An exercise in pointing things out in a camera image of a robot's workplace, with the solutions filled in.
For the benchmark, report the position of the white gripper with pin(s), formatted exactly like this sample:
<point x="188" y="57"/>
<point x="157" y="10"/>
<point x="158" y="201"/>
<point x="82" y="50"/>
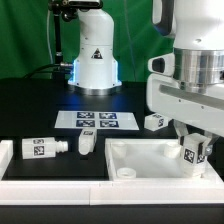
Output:
<point x="189" y="88"/>

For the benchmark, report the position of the white square table top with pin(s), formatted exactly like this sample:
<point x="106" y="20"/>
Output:
<point x="143" y="160"/>

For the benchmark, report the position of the white paper marker sheet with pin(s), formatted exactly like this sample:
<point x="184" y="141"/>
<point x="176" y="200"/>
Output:
<point x="98" y="120"/>

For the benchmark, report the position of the green backdrop curtain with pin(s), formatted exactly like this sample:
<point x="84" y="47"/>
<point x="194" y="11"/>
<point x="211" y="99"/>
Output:
<point x="23" y="37"/>

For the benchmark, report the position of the white U-shaped obstacle frame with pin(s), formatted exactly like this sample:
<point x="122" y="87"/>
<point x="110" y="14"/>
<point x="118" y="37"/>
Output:
<point x="102" y="192"/>

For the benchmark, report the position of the black camera stand pole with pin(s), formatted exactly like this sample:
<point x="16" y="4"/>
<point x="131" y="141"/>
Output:
<point x="66" y="10"/>

